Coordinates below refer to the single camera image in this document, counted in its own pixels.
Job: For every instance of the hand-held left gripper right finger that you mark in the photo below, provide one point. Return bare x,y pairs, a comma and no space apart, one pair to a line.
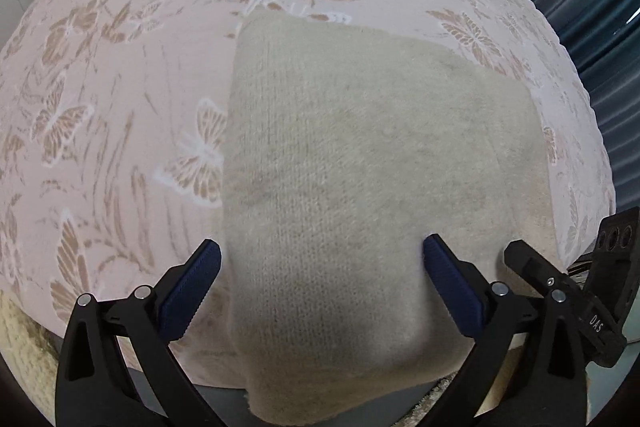
455,287

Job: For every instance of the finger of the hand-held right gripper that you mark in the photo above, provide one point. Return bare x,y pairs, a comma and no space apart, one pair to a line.
535,264

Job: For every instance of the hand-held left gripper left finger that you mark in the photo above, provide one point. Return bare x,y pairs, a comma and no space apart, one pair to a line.
192,292

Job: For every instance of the beige knit sweater black hearts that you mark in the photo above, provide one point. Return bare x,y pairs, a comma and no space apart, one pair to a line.
370,187

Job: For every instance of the cream fluffy rug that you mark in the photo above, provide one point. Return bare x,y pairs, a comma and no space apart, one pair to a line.
25,357

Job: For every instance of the pink butterfly bedspread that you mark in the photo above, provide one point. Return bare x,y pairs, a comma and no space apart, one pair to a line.
125,82

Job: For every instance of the grey-blue curtain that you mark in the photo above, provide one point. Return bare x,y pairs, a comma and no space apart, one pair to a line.
575,17

